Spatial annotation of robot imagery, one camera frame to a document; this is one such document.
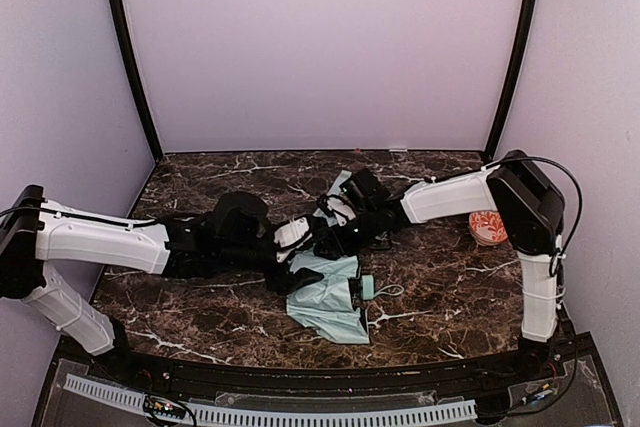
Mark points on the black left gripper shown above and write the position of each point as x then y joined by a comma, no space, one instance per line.
279,273

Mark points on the orange patterned ceramic bowl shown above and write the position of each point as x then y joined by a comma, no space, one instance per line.
487,228

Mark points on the grey slotted cable duct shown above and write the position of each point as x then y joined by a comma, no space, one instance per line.
233,409

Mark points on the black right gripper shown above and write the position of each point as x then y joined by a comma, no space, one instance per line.
330,240

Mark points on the black left corner post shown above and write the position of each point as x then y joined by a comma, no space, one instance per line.
129,61

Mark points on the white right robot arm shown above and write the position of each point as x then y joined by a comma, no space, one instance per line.
531,208

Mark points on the black corner post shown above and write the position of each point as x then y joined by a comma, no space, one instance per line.
129,61
518,50

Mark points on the black right corner post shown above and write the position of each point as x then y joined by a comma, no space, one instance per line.
518,50

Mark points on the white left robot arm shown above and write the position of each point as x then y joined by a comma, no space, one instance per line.
235,235

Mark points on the black front table rail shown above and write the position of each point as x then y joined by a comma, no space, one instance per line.
481,376

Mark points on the black and mint umbrella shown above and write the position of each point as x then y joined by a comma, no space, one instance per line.
333,307

